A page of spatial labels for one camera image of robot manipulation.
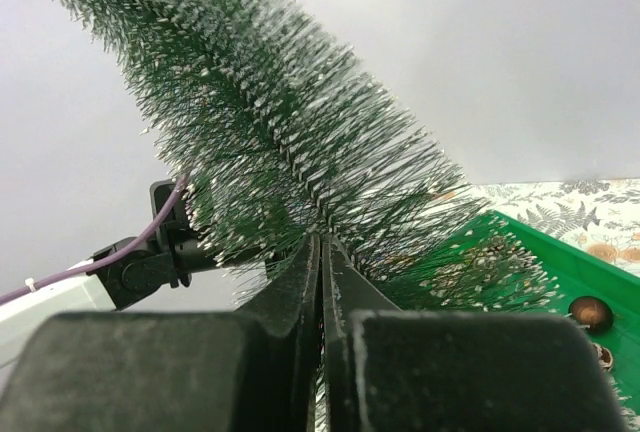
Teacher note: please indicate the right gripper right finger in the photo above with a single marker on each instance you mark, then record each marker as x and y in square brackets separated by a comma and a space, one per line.
[393, 370]

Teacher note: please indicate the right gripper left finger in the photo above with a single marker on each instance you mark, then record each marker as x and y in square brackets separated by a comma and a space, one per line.
[252, 369]

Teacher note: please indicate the green plastic tray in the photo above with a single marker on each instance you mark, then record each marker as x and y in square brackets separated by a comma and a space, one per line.
[575, 272]

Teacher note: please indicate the small frosted christmas tree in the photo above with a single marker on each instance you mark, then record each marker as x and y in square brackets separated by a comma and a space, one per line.
[280, 134]

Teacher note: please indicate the dark brown ball ornament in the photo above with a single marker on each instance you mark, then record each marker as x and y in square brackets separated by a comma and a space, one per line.
[592, 313]

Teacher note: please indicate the gold pine cone ornament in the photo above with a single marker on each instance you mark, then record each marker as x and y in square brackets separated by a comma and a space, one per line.
[604, 356]

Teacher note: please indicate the floral patterned table mat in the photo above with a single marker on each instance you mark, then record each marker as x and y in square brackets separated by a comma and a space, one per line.
[599, 217]

